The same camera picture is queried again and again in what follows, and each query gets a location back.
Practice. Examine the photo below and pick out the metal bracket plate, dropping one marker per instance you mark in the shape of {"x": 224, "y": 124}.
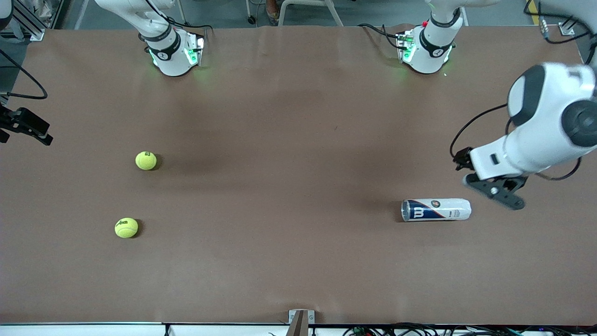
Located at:
{"x": 311, "y": 317}

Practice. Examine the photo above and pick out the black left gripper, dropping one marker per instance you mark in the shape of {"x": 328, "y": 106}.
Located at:
{"x": 462, "y": 158}

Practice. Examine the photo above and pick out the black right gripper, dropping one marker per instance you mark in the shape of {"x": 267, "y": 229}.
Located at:
{"x": 23, "y": 122}

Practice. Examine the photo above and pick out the yellow tennis ball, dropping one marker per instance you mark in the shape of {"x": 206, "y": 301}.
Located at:
{"x": 146, "y": 160}
{"x": 126, "y": 227}

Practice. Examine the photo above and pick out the metal arm base bracket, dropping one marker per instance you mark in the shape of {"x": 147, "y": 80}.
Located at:
{"x": 405, "y": 46}
{"x": 199, "y": 50}

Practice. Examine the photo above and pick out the chair leg with caster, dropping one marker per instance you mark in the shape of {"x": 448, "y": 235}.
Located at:
{"x": 252, "y": 19}

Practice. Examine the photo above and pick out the white blue tennis ball can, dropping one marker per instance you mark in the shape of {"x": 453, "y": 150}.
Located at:
{"x": 443, "y": 210}

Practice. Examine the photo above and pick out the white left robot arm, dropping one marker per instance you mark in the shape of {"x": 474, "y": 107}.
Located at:
{"x": 541, "y": 135}

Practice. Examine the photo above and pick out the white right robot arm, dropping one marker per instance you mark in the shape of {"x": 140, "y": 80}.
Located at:
{"x": 170, "y": 51}

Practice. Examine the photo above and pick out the white frame leg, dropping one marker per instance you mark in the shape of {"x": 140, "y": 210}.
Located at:
{"x": 81, "y": 14}
{"x": 185, "y": 22}

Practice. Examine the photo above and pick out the white table edge rail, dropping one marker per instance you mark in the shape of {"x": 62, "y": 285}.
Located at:
{"x": 93, "y": 330}

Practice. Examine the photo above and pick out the brown camera post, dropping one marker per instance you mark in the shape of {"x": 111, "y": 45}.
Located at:
{"x": 298, "y": 326}

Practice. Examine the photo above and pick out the aluminium frame profile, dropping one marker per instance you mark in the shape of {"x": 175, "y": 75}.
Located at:
{"x": 32, "y": 25}
{"x": 566, "y": 29}

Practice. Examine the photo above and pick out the white stool frame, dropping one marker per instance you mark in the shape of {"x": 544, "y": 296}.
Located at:
{"x": 335, "y": 14}

